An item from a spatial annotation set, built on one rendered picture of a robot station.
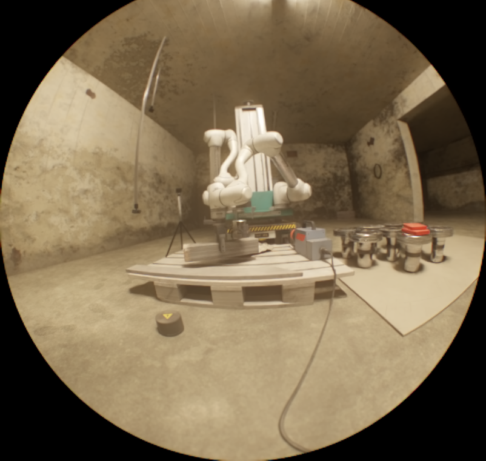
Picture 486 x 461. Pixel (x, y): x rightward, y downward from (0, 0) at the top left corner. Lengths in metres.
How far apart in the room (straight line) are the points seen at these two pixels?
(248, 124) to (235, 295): 1.86
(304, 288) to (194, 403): 0.61
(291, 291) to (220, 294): 0.32
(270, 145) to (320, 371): 1.23
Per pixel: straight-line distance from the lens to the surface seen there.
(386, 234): 1.36
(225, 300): 0.82
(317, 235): 1.08
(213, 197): 0.96
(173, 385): 0.55
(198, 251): 0.97
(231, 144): 1.66
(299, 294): 0.80
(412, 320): 0.80
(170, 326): 0.69
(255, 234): 1.54
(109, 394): 0.60
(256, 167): 1.94
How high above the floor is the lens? 0.44
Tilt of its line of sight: 1 degrees down
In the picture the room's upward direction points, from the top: 4 degrees counter-clockwise
